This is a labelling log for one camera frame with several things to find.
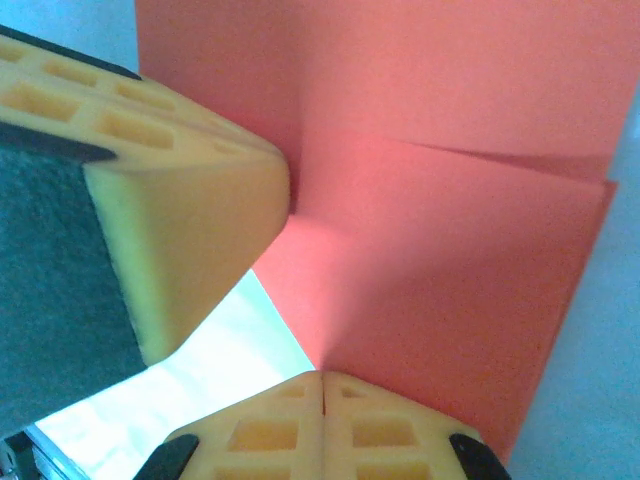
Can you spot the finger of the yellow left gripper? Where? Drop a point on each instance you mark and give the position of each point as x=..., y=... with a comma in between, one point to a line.
x=175, y=240
x=100, y=85

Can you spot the aluminium mounting rail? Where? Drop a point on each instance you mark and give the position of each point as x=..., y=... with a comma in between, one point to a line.
x=25, y=460

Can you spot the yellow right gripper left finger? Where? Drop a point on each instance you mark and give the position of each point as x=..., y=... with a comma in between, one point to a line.
x=260, y=440

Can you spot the orange paper sheet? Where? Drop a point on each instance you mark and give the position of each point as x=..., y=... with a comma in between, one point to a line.
x=425, y=250

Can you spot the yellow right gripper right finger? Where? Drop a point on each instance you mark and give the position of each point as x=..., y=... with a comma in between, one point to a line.
x=385, y=440

